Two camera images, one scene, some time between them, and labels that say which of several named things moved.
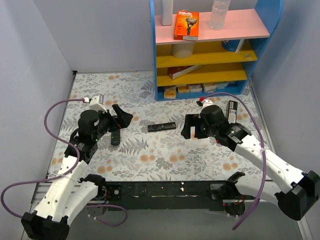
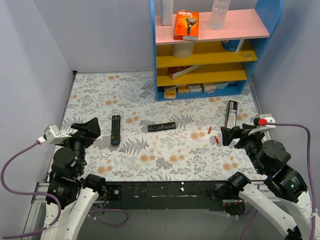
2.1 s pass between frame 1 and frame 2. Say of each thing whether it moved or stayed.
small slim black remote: stayed
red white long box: stayed
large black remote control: stayed
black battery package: stayed
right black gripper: moved
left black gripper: moved
